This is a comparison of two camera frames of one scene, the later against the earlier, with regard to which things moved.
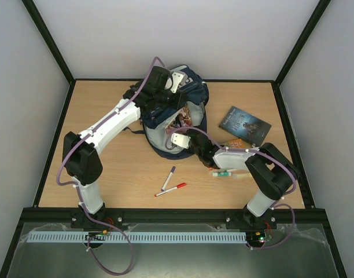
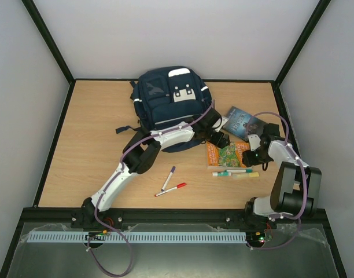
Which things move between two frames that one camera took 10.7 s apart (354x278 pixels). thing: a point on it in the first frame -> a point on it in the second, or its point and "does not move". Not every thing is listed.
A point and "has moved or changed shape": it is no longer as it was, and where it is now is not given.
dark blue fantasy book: x=244 y=126 does not move
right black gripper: x=191 y=136 -> x=250 y=157
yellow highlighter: x=242 y=175 does not move
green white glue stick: x=222 y=174 does not move
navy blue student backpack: x=158 y=124 has moved or changed shape
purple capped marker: x=168 y=179 does not move
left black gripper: x=181 y=99 -> x=224 y=138
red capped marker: x=177 y=187 does not move
